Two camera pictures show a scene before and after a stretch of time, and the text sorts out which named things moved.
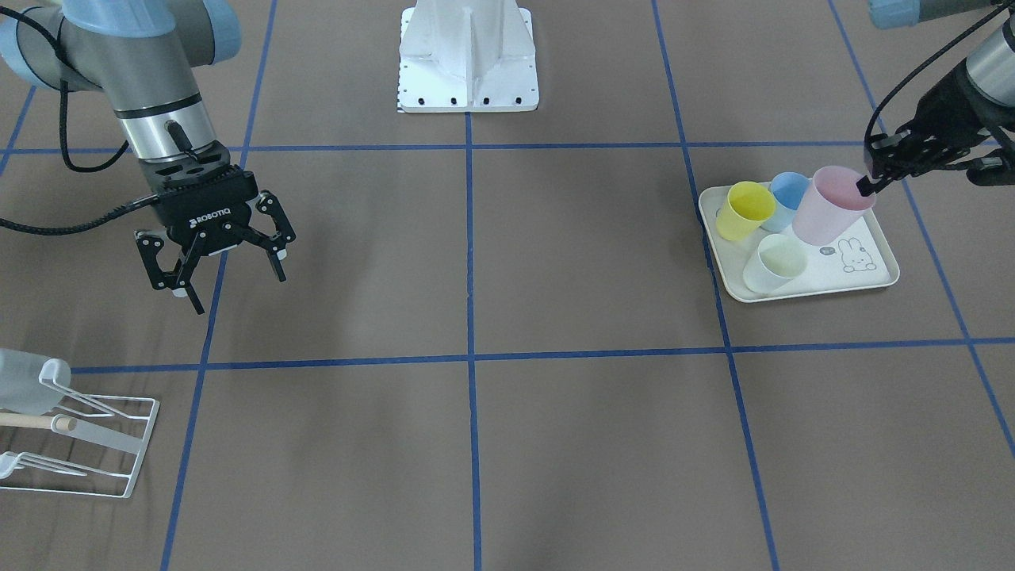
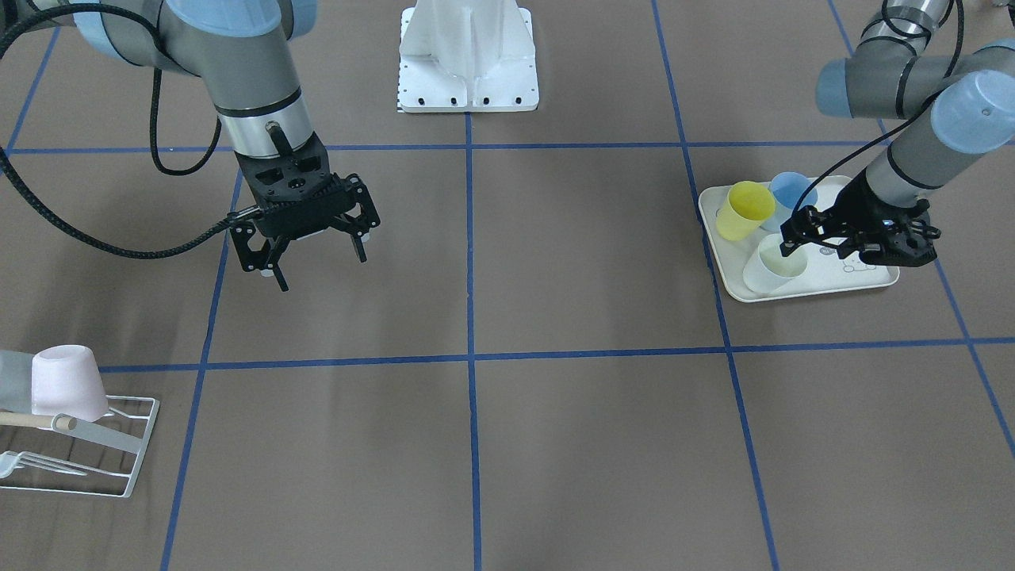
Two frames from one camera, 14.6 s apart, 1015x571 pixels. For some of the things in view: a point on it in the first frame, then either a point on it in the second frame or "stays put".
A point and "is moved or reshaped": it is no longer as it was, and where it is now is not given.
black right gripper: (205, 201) → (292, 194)
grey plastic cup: (30, 384) stays put
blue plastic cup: (788, 189) stays put
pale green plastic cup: (778, 258) stays put
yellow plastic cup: (746, 208) stays put
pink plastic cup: (830, 205) is moved or reshaped
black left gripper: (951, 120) → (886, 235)
